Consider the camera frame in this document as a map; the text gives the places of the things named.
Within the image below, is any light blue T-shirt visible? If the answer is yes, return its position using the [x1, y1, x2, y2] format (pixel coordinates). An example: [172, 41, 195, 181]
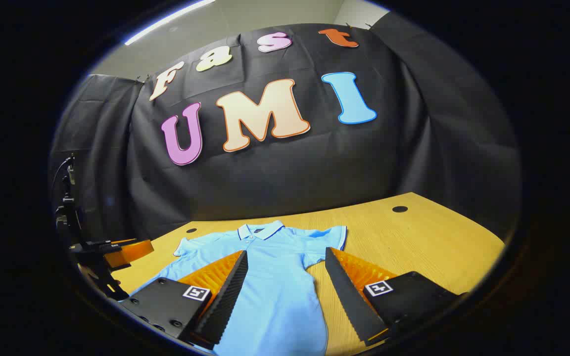
[132, 220, 348, 356]

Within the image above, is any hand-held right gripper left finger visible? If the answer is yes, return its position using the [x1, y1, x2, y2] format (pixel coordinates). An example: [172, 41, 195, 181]
[117, 250, 249, 348]

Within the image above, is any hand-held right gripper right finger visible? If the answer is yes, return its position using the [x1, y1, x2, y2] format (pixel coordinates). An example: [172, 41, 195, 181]
[325, 246, 470, 347]

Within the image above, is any black backdrop cloth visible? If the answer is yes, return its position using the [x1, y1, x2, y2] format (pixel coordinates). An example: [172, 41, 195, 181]
[47, 22, 522, 243]

